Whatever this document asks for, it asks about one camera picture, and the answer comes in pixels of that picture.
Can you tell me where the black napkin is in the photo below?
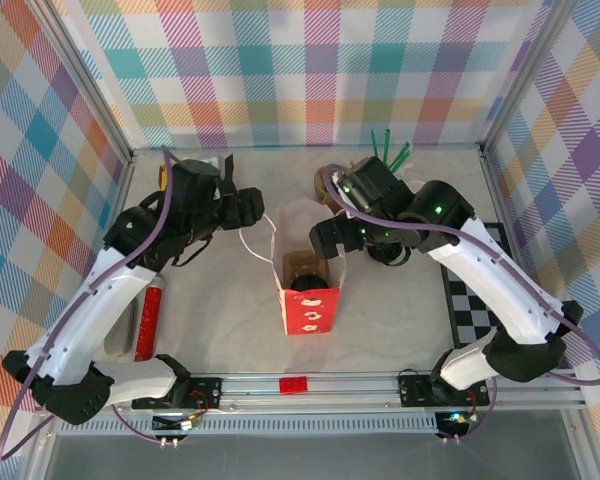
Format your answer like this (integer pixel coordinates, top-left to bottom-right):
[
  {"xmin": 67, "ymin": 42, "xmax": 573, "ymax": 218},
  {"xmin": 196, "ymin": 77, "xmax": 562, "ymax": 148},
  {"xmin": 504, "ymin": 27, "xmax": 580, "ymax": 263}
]
[{"xmin": 218, "ymin": 152, "xmax": 237, "ymax": 184}]

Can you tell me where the white red paper bag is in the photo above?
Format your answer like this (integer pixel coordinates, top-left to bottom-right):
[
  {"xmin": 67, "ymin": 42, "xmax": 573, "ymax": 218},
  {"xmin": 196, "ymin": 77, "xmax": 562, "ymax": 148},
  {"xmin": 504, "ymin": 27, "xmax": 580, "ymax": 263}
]
[{"xmin": 237, "ymin": 199, "xmax": 349, "ymax": 337}]

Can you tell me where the pulp cup carriers stack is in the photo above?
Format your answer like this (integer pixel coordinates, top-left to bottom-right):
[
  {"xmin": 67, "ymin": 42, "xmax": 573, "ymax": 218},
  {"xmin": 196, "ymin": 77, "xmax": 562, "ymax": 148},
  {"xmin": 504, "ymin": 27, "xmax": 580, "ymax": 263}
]
[{"xmin": 313, "ymin": 166, "xmax": 342, "ymax": 206}]

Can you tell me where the black grey chessboard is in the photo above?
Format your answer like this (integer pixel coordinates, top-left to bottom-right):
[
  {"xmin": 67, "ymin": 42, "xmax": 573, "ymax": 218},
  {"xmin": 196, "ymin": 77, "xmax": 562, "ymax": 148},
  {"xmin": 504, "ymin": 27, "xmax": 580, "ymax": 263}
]
[{"xmin": 439, "ymin": 219, "xmax": 512, "ymax": 352}]

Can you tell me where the red glitter tube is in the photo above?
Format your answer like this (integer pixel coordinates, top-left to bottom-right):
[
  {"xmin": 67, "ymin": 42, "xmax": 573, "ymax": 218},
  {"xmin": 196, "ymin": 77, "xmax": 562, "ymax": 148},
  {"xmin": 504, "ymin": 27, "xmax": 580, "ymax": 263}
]
[{"xmin": 134, "ymin": 283, "xmax": 168, "ymax": 363}]

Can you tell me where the red toy brick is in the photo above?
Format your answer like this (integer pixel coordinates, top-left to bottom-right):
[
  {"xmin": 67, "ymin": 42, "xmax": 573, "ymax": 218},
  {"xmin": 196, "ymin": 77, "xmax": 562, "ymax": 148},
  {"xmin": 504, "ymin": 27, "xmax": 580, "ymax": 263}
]
[{"xmin": 278, "ymin": 375, "xmax": 310, "ymax": 396}]

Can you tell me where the small controller board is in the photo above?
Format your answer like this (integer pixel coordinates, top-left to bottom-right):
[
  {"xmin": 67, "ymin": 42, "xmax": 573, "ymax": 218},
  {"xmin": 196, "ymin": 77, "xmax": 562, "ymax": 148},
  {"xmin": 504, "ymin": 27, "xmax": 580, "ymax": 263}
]
[
  {"xmin": 151, "ymin": 412, "xmax": 202, "ymax": 434},
  {"xmin": 435, "ymin": 410, "xmax": 476, "ymax": 427}
]

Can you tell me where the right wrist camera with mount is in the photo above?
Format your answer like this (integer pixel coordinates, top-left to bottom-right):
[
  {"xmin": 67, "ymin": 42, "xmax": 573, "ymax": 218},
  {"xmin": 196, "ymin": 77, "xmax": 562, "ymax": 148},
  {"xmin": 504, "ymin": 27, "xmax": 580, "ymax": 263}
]
[{"xmin": 324, "ymin": 165, "xmax": 355, "ymax": 222}]

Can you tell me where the aluminium frame side rail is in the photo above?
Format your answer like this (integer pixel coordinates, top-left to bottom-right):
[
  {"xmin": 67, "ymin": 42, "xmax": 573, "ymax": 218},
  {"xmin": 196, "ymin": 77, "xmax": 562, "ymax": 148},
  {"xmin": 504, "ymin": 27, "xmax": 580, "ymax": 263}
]
[
  {"xmin": 42, "ymin": 152, "xmax": 136, "ymax": 376},
  {"xmin": 479, "ymin": 147, "xmax": 556, "ymax": 371}
]

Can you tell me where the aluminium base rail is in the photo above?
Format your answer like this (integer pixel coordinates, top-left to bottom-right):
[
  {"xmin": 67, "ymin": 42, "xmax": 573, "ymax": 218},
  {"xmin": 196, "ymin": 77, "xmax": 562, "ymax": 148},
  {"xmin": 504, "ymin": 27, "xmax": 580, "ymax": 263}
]
[{"xmin": 34, "ymin": 368, "xmax": 589, "ymax": 417}]

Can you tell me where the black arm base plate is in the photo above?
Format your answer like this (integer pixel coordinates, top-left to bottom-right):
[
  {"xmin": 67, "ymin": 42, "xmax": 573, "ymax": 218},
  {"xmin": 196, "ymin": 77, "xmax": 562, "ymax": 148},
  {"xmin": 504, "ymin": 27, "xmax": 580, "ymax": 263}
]
[
  {"xmin": 131, "ymin": 377, "xmax": 225, "ymax": 412},
  {"xmin": 397, "ymin": 374, "xmax": 492, "ymax": 409}
]

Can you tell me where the aluminium frame post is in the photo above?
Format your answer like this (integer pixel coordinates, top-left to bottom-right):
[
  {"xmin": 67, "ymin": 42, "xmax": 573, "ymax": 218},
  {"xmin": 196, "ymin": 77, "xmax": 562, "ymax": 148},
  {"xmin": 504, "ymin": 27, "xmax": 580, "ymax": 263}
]
[
  {"xmin": 29, "ymin": 0, "xmax": 134, "ymax": 164},
  {"xmin": 479, "ymin": 0, "xmax": 579, "ymax": 156}
]

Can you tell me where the white slotted cable duct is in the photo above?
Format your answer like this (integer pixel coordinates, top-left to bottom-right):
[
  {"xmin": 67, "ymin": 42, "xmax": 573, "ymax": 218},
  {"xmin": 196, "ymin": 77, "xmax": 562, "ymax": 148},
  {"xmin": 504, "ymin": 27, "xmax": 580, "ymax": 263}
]
[{"xmin": 54, "ymin": 413, "xmax": 444, "ymax": 437}]

